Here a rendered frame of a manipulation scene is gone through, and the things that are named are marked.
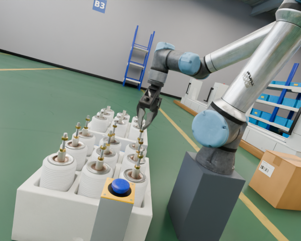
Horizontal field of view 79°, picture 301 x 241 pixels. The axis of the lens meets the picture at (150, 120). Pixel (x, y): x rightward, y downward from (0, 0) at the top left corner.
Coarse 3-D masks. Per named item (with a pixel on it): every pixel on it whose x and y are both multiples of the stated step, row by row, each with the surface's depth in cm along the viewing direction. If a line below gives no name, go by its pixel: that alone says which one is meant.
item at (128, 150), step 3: (126, 147) 81; (129, 147) 80; (126, 150) 80; (129, 150) 78; (132, 150) 78; (126, 153) 80; (129, 153) 78; (132, 153) 78; (144, 153) 80; (144, 156) 81
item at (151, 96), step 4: (148, 88) 74; (152, 88) 74; (156, 88) 74; (148, 92) 72; (152, 92) 72; (156, 92) 73; (144, 96) 70; (148, 96) 70; (152, 96) 71; (156, 96) 74; (140, 100) 68; (144, 100) 68; (148, 100) 68; (152, 100) 69; (140, 104) 69; (144, 104) 68; (148, 104) 67; (148, 108) 69
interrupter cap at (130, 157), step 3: (129, 156) 71; (132, 156) 72; (129, 159) 68; (132, 159) 70; (141, 159) 71; (144, 159) 72; (132, 162) 67; (135, 162) 68; (141, 162) 69; (144, 162) 69
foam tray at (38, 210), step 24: (120, 168) 76; (24, 192) 50; (48, 192) 52; (72, 192) 54; (24, 216) 52; (48, 216) 53; (72, 216) 53; (144, 216) 54; (24, 240) 54; (48, 240) 55; (72, 240) 55; (144, 240) 56
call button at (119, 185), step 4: (116, 180) 41; (120, 180) 41; (124, 180) 41; (112, 184) 39; (116, 184) 39; (120, 184) 40; (124, 184) 40; (128, 184) 40; (116, 188) 38; (120, 188) 38; (124, 188) 39; (128, 188) 39; (116, 192) 39; (120, 192) 39; (124, 192) 40
